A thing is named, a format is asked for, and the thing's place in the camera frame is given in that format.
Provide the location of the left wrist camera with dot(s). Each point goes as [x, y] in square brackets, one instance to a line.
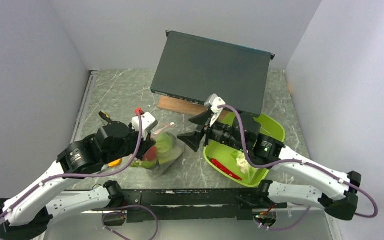
[143, 121]

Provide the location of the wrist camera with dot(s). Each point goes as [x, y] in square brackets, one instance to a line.
[214, 103]
[143, 121]

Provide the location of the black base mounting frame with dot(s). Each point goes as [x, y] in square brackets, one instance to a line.
[190, 204]

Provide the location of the green plastic tray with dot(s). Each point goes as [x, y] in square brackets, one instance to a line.
[232, 164]

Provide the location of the clear zip top bag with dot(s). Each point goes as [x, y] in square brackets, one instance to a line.
[162, 166]

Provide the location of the green cabbage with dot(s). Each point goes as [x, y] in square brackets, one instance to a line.
[165, 146]

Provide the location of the aluminium rail left edge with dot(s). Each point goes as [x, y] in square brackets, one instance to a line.
[83, 109]

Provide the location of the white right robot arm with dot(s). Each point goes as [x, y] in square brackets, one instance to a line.
[332, 191]

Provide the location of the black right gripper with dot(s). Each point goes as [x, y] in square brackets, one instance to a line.
[193, 139]

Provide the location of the dark rack server chassis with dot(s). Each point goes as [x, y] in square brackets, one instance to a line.
[192, 68]

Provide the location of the yellow tape measure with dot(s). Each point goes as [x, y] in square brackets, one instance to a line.
[115, 163]

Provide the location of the white cauliflower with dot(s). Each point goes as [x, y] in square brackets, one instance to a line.
[242, 163]

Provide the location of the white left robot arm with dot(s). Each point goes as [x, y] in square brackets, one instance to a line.
[28, 214]

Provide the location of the black yellow screwdriver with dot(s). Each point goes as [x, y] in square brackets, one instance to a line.
[105, 117]

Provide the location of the long red chili pepper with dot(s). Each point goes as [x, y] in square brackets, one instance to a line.
[225, 170]

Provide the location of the red tomato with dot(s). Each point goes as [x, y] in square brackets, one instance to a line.
[150, 155]

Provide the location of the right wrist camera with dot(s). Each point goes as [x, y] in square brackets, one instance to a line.
[214, 103]

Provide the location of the green celery stalks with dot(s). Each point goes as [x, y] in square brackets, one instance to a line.
[143, 164]

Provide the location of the wooden block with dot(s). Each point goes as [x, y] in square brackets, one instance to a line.
[180, 106]

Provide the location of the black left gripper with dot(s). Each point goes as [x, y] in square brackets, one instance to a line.
[144, 145]

